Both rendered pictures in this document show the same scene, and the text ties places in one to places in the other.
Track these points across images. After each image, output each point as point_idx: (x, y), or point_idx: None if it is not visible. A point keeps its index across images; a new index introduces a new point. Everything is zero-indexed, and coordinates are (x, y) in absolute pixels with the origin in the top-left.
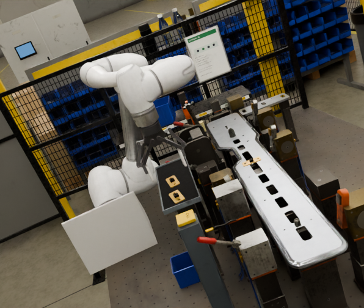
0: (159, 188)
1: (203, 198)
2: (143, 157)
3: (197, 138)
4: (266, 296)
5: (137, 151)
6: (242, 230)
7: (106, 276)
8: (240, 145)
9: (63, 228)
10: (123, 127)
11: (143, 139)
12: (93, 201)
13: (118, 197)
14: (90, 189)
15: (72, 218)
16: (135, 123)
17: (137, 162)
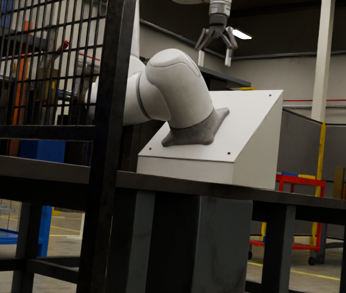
0: (226, 75)
1: (151, 128)
2: (229, 42)
3: (146, 59)
4: None
5: (233, 35)
6: None
7: (263, 189)
8: (77, 98)
9: (283, 98)
10: (139, 10)
11: (226, 27)
12: (209, 95)
13: (209, 91)
14: (202, 77)
15: (268, 90)
16: (229, 11)
17: (236, 43)
